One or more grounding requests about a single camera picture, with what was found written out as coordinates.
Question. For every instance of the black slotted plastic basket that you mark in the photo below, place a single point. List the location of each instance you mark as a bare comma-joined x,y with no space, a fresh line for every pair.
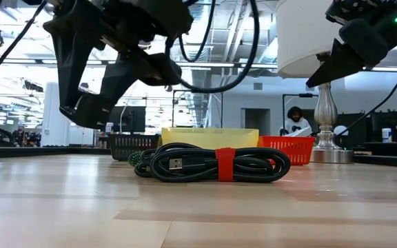
129,144

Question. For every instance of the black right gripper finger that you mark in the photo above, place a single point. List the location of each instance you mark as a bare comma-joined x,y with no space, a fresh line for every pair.
360,44

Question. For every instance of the white round object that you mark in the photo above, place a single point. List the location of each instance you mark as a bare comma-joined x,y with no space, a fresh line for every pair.
341,130

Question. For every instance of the black background frame stand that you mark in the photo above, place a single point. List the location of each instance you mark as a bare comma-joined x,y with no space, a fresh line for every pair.
173,106
307,95

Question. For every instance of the white wipes canister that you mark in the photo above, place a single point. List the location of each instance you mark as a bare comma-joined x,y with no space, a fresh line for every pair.
386,135
109,127

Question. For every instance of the red slotted plastic basket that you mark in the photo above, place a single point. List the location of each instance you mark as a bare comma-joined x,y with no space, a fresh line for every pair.
295,148

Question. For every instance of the white-shaded silver table lamp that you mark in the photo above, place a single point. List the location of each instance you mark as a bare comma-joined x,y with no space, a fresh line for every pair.
302,34

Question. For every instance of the black computer monitor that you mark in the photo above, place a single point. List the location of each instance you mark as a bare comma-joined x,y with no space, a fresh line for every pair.
129,118

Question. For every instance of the person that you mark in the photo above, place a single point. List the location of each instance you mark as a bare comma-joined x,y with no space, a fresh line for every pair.
295,124

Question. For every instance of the yellow translucent plastic bin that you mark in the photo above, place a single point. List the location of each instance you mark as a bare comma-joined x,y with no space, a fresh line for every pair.
212,137

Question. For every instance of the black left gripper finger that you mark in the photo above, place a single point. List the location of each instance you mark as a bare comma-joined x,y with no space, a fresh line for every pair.
122,86
71,58

